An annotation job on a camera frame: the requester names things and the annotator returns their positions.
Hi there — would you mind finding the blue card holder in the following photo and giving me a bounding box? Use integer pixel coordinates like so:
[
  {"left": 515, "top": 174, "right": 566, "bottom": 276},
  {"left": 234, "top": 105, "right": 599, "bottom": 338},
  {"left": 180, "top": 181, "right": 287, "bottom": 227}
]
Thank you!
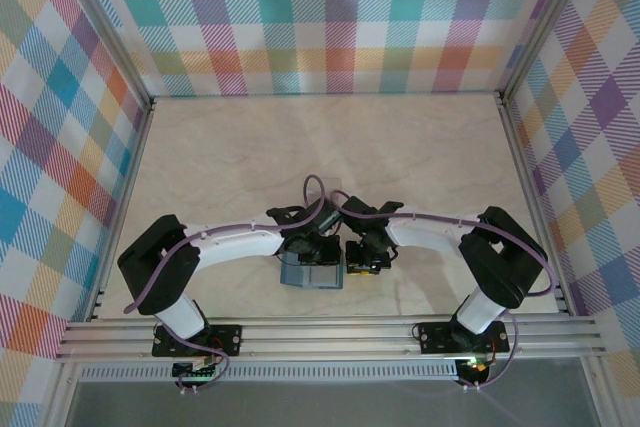
[{"left": 278, "top": 252, "right": 345, "bottom": 292}]

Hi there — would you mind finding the orange lit controller board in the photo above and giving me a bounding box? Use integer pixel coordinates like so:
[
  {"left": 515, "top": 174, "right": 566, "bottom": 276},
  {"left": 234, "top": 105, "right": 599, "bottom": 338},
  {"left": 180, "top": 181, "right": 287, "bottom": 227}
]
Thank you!
[{"left": 457, "top": 354, "right": 496, "bottom": 378}]

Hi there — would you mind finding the green lit controller board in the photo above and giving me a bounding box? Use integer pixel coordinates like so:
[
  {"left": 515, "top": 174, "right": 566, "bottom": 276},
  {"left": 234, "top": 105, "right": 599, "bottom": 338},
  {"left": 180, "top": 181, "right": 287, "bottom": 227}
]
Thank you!
[{"left": 172, "top": 354, "right": 221, "bottom": 381}]

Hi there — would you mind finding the aluminium mounting rail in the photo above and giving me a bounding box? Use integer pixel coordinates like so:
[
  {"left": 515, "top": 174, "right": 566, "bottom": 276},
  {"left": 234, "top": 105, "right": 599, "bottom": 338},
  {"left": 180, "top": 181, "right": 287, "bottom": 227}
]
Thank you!
[{"left": 54, "top": 316, "right": 609, "bottom": 363}]

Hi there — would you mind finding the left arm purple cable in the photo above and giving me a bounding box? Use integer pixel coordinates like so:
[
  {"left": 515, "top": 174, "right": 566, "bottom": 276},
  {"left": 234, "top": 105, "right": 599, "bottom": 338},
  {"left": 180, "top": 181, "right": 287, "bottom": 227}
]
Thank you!
[{"left": 123, "top": 174, "right": 334, "bottom": 313}]

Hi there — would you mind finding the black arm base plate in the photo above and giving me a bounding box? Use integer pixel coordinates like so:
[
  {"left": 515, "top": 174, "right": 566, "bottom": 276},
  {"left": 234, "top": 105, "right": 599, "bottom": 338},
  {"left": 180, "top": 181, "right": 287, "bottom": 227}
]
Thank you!
[
  {"left": 417, "top": 320, "right": 511, "bottom": 356},
  {"left": 151, "top": 324, "right": 244, "bottom": 359}
]

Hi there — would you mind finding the slotted grey cable duct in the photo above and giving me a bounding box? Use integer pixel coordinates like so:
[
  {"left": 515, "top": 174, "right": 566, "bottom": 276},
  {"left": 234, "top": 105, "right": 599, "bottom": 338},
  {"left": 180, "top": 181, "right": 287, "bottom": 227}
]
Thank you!
[{"left": 79, "top": 364, "right": 461, "bottom": 382}]

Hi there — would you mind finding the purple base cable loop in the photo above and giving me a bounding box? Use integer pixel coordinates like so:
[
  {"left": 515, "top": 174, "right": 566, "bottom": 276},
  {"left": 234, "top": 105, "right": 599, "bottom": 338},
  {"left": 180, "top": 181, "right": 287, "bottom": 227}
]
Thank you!
[
  {"left": 174, "top": 334, "right": 232, "bottom": 396},
  {"left": 458, "top": 311, "right": 524, "bottom": 394}
]

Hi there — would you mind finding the aluminium table side rail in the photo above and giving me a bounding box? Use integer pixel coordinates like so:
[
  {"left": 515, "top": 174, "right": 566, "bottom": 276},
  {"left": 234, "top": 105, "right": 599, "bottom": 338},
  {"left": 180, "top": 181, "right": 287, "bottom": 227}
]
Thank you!
[
  {"left": 84, "top": 96, "right": 157, "bottom": 323},
  {"left": 497, "top": 91, "right": 576, "bottom": 316}
]

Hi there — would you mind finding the aluminium frame leg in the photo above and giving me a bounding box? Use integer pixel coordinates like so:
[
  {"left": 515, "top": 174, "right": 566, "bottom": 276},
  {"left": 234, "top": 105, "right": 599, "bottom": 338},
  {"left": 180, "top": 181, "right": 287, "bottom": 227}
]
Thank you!
[
  {"left": 582, "top": 356, "right": 621, "bottom": 427},
  {"left": 42, "top": 361, "right": 81, "bottom": 427}
]

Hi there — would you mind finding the aluminium frame post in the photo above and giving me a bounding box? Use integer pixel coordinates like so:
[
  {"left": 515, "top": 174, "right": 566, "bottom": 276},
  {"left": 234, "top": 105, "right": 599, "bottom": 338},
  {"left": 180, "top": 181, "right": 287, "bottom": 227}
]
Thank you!
[
  {"left": 497, "top": 0, "right": 599, "bottom": 106},
  {"left": 49, "top": 0, "right": 157, "bottom": 108}
]

